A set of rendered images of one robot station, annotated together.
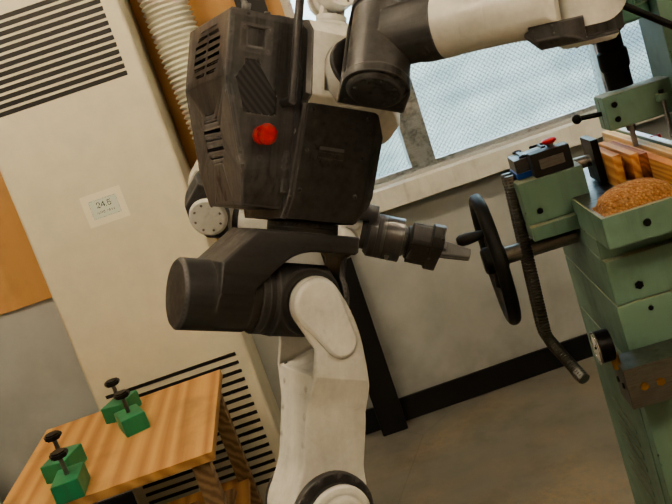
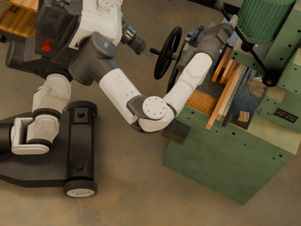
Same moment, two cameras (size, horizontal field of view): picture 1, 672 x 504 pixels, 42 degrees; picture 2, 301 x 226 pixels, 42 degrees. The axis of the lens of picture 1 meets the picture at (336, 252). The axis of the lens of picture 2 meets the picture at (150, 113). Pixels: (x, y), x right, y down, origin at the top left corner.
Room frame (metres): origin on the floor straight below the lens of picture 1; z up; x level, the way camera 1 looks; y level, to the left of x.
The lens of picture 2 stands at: (0.55, -0.52, 2.39)
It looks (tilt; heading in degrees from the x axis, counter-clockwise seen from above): 60 degrees down; 11
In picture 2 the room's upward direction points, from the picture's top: 11 degrees clockwise
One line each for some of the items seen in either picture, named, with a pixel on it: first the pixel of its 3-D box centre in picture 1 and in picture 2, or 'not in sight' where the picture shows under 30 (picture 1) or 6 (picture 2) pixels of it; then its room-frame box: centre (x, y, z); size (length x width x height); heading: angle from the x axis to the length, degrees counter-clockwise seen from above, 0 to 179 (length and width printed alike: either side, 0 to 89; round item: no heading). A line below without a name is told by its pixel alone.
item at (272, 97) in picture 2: not in sight; (271, 98); (1.59, -0.82, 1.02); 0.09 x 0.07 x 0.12; 174
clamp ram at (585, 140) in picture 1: (579, 163); (216, 53); (1.78, -0.54, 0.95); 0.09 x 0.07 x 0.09; 174
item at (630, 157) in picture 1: (619, 160); (230, 62); (1.78, -0.62, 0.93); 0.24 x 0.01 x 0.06; 174
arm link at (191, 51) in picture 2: not in sight; (197, 63); (1.43, -0.49, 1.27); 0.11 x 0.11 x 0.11; 84
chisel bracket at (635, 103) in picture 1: (636, 106); (247, 56); (1.76, -0.67, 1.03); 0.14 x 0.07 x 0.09; 84
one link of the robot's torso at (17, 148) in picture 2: not in sight; (31, 136); (1.32, 0.29, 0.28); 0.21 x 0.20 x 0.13; 114
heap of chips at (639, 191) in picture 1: (632, 191); (199, 98); (1.53, -0.54, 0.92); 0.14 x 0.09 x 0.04; 84
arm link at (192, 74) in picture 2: not in sight; (194, 73); (1.37, -0.49, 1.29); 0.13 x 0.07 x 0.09; 167
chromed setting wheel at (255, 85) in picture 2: not in sight; (261, 87); (1.62, -0.77, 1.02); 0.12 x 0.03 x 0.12; 84
